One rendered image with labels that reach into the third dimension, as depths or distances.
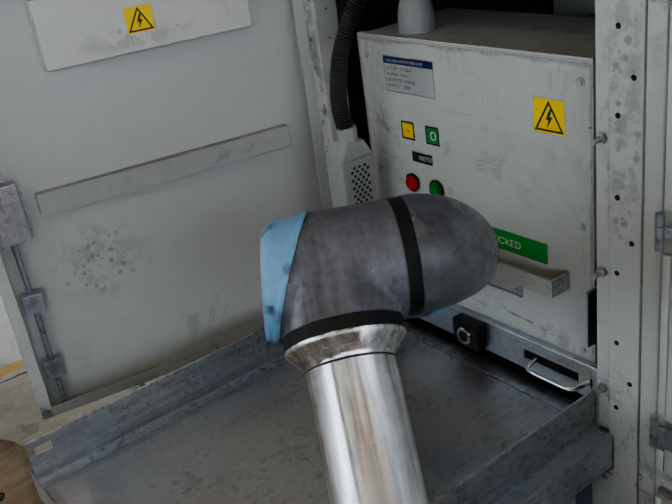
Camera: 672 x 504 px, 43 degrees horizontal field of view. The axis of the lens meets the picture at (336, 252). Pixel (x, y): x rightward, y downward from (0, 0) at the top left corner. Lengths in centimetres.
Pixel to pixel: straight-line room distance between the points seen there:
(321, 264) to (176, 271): 86
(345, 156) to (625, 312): 54
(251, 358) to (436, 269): 84
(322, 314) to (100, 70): 83
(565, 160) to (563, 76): 12
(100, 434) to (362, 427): 81
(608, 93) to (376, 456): 59
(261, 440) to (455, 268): 70
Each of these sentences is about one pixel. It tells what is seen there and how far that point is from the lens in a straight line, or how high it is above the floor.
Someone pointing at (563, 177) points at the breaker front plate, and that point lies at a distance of 127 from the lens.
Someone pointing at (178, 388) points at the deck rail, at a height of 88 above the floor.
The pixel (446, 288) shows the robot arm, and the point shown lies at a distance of 79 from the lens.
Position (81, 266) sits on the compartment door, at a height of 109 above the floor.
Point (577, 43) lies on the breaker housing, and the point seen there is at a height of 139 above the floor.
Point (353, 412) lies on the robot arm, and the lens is 75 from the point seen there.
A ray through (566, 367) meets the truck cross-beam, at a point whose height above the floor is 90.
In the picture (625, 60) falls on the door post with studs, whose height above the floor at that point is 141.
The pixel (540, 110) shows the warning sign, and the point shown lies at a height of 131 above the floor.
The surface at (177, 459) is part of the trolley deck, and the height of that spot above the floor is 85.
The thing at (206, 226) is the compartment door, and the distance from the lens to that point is 159.
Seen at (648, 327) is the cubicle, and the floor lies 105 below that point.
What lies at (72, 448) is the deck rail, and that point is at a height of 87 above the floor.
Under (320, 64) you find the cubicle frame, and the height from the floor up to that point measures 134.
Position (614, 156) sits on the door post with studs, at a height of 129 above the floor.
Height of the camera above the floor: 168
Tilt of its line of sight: 25 degrees down
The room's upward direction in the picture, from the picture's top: 8 degrees counter-clockwise
